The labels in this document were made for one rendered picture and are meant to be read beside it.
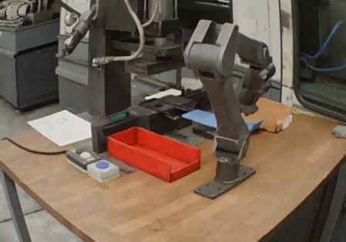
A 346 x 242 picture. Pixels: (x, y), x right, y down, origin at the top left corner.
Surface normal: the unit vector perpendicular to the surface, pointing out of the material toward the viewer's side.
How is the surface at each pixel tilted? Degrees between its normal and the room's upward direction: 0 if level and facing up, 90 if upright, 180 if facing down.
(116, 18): 90
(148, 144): 90
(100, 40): 90
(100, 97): 90
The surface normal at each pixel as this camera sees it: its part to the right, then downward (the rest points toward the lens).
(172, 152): -0.69, 0.24
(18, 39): 0.69, 0.24
